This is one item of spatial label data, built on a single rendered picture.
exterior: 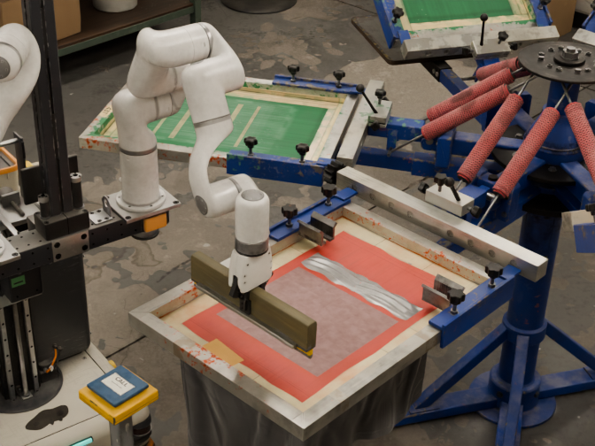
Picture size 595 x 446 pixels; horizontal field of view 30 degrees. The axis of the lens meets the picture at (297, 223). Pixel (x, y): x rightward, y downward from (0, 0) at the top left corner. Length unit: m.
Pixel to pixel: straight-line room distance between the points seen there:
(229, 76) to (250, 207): 0.29
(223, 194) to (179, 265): 2.25
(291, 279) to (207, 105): 0.66
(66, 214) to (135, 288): 1.78
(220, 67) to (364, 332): 0.75
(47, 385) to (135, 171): 1.10
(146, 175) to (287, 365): 0.60
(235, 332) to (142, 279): 1.90
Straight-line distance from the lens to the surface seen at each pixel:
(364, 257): 2.98
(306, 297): 2.82
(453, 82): 4.10
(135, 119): 2.71
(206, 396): 2.82
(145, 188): 2.81
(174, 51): 2.47
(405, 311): 2.79
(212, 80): 2.41
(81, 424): 3.49
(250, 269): 2.46
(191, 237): 4.82
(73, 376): 3.67
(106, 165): 5.41
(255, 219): 2.38
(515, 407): 3.76
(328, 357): 2.63
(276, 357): 2.63
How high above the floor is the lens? 2.61
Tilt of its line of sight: 32 degrees down
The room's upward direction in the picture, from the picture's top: 2 degrees clockwise
